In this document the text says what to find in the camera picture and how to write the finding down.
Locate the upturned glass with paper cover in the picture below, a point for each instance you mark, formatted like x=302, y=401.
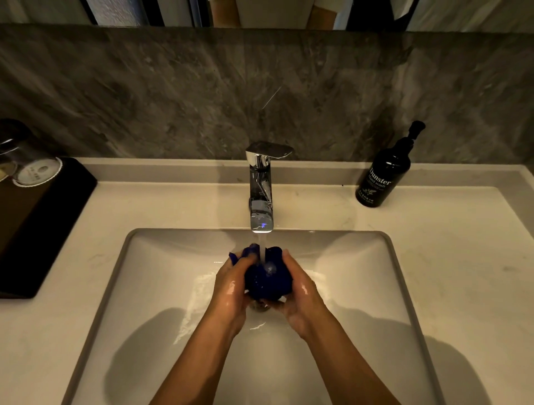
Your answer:
x=29, y=160

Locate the person's left thumb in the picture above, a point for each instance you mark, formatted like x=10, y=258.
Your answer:
x=242, y=262

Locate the chrome sink faucet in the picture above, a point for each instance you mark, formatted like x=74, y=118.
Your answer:
x=260, y=192

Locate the person's right hand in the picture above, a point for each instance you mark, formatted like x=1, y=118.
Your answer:
x=306, y=298

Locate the person's left hand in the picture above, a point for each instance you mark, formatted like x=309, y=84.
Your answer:
x=227, y=294

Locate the black rectangular tray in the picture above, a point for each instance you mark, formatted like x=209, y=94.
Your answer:
x=37, y=225

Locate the person's right thumb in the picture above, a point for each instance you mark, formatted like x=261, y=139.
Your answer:
x=291, y=263

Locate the wall mirror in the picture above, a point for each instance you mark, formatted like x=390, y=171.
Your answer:
x=267, y=12

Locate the white rectangular sink basin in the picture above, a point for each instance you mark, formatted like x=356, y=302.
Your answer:
x=146, y=292

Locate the black pump soap bottle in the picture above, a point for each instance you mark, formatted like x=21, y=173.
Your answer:
x=381, y=179

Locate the person's left forearm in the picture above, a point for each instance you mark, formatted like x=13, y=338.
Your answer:
x=196, y=367

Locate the dark blue wet cloth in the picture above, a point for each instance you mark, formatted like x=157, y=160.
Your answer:
x=269, y=281

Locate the person's right forearm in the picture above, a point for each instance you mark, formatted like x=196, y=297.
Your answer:
x=350, y=367

